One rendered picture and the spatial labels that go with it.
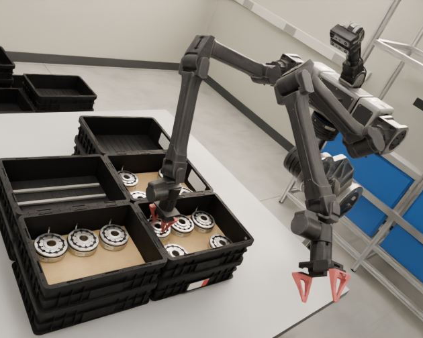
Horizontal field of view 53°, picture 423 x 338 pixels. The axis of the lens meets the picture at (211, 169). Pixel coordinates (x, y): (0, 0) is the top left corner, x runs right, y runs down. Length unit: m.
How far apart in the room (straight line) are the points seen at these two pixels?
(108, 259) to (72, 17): 3.47
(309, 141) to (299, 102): 0.11
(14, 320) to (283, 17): 4.09
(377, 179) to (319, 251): 2.16
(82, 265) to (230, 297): 0.61
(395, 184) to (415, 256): 0.52
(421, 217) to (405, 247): 0.25
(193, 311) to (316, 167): 0.73
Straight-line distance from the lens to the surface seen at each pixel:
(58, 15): 4.61
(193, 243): 1.67
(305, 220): 1.13
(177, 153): 1.46
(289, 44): 4.76
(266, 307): 1.79
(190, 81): 1.46
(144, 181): 1.88
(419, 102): 3.16
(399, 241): 3.32
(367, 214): 3.37
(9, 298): 1.53
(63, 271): 1.44
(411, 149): 4.10
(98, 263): 1.48
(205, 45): 1.47
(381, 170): 3.27
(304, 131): 1.23
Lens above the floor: 1.92
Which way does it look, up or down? 30 degrees down
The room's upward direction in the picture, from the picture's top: 24 degrees clockwise
